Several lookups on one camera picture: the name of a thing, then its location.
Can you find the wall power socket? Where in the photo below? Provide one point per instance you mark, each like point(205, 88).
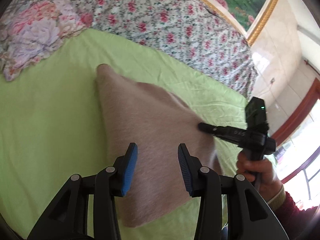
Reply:
point(272, 80)

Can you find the beige knitted sweater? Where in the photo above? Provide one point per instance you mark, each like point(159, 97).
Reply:
point(157, 121)

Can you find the dark red sleeve forearm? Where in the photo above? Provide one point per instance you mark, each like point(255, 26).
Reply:
point(293, 220)

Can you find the red wooden window frame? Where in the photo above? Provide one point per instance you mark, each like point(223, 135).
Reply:
point(292, 123)

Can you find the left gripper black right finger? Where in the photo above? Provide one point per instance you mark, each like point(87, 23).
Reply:
point(204, 183)

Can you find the light green bed sheet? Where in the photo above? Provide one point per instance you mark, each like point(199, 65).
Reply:
point(52, 127)

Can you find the person's right hand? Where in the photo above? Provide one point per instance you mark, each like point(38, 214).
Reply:
point(270, 185)

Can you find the large-peony pink pillow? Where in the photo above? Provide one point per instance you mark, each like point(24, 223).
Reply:
point(35, 33)

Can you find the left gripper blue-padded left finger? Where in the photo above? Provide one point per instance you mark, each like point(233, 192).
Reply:
point(111, 182)

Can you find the small-floral white quilt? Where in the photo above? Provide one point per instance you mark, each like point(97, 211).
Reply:
point(186, 30)

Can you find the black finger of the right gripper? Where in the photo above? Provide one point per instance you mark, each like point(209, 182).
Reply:
point(226, 133)

